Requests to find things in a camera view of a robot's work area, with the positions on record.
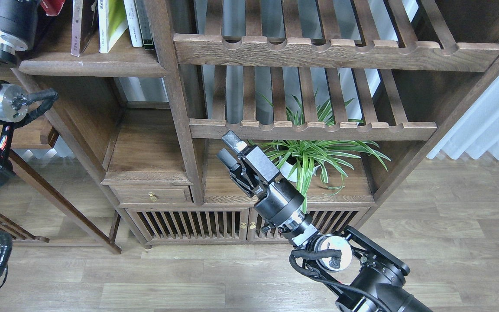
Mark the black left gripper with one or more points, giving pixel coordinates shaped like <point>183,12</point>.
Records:
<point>18,21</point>

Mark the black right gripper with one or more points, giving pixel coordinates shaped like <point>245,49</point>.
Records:
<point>278,201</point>

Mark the red book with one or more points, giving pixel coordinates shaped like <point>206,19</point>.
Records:
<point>52,7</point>

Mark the dark brown book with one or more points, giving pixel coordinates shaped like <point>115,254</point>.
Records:
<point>84,24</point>

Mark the yellow green book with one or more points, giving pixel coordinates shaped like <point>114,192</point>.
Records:
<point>112,23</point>

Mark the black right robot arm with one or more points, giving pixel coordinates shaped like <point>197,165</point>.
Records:
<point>364,276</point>

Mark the white plant pot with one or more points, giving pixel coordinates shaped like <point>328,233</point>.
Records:
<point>295,168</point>

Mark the green spider plant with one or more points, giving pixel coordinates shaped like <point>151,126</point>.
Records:
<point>333,152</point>

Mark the wooden side table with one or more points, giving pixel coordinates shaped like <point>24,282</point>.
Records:
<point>59,199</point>

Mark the dark wooden bookshelf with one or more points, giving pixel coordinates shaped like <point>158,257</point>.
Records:
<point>146,125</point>

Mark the white upright book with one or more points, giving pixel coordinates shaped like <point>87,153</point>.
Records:
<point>133,23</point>

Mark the grey black upright book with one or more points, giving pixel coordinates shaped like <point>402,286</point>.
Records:
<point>145,30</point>

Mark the white curtain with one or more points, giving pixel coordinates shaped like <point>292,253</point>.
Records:
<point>476,132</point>

